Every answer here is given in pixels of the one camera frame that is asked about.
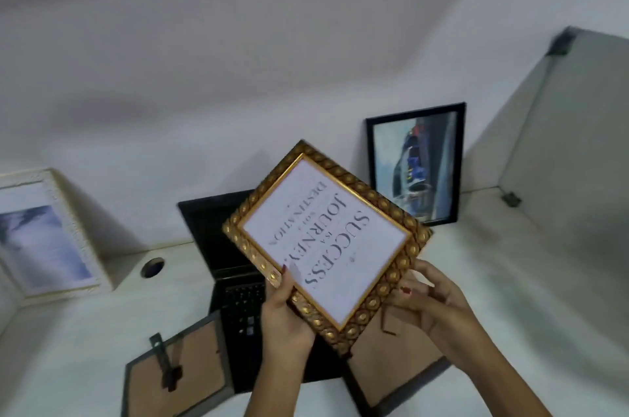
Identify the grey frame with brown back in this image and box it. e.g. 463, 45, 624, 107
120, 311, 235, 417

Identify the gold ornate text picture frame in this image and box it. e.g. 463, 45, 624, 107
222, 140, 434, 347

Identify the glass partition panel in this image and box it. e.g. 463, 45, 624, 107
496, 28, 629, 280

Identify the person's right hand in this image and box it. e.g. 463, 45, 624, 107
386, 259, 488, 364

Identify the white framed sky picture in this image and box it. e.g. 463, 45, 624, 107
0, 168, 115, 303

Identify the person's left hand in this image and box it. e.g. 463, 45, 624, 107
259, 264, 316, 366

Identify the black framed car picture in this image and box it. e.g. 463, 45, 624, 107
365, 102, 467, 227

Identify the person's right forearm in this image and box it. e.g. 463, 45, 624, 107
449, 333, 554, 417

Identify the person's left forearm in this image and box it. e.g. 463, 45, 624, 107
245, 357, 306, 417

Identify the black laptop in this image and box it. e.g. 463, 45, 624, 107
178, 190, 346, 394

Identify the black frame with brown back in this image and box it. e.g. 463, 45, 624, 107
341, 303, 453, 417

